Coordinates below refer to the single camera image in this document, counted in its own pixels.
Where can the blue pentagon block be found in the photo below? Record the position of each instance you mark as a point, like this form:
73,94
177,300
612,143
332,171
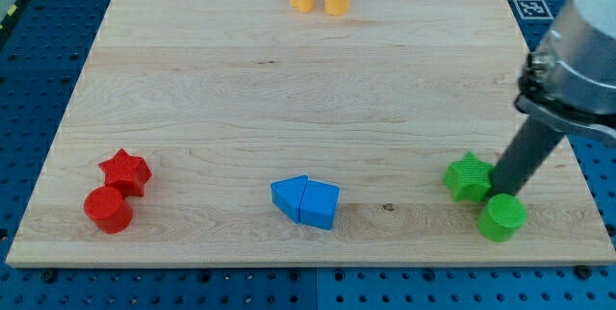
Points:
319,205

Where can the wooden board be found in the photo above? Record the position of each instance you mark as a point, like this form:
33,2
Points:
223,97

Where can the red star block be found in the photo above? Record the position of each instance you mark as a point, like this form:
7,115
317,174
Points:
127,173

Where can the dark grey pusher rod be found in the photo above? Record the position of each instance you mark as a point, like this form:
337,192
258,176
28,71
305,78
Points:
526,152

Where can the yellow black hazard tape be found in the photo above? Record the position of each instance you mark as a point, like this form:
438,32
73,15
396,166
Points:
12,15

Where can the blue triangle block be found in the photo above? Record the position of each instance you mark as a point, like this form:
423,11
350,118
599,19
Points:
287,195

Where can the green cylinder block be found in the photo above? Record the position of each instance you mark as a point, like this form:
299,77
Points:
501,217

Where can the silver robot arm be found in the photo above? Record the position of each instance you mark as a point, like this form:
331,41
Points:
567,86

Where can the red cylinder block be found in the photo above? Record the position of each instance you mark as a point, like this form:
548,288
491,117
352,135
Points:
108,209

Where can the green star block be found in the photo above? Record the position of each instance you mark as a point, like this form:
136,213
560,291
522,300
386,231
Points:
468,179

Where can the white fiducial marker tag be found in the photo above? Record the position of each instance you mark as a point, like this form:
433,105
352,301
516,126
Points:
533,9

